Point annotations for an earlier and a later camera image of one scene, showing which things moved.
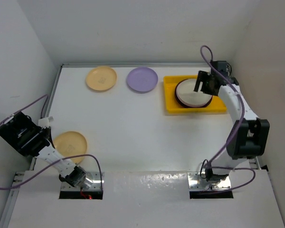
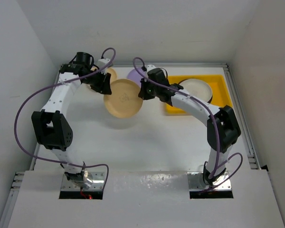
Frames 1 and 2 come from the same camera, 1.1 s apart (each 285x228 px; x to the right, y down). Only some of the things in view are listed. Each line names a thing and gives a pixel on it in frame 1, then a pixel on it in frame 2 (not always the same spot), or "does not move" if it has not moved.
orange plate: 70,144 to 124,101
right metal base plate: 196,182 does not move
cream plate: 186,96 does not move
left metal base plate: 92,182 does not move
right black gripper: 202,76 to 144,93
